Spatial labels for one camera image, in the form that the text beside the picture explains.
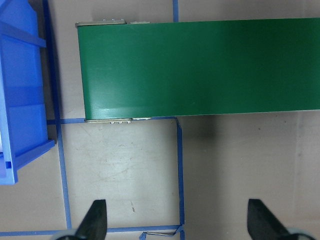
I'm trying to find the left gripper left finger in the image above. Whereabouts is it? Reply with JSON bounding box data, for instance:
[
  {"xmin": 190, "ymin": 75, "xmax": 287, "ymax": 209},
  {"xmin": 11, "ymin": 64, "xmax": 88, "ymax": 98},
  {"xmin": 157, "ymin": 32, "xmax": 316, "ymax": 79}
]
[{"xmin": 74, "ymin": 199, "xmax": 107, "ymax": 240}]

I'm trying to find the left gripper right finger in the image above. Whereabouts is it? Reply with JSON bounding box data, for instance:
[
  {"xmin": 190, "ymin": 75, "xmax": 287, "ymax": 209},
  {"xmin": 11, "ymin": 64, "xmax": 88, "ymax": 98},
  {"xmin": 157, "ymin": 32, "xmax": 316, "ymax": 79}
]
[{"xmin": 247, "ymin": 198, "xmax": 291, "ymax": 240}]

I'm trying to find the left blue plastic bin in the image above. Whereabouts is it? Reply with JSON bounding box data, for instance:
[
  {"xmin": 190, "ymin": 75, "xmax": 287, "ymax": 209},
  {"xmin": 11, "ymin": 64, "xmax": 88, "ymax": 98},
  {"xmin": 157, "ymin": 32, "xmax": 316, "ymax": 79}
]
[{"xmin": 0, "ymin": 0, "xmax": 55, "ymax": 185}]

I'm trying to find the green conveyor belt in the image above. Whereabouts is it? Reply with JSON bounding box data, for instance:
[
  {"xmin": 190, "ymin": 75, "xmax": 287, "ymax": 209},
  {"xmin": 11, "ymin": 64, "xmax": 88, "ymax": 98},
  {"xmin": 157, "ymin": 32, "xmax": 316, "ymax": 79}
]
[{"xmin": 76, "ymin": 18, "xmax": 320, "ymax": 121}]

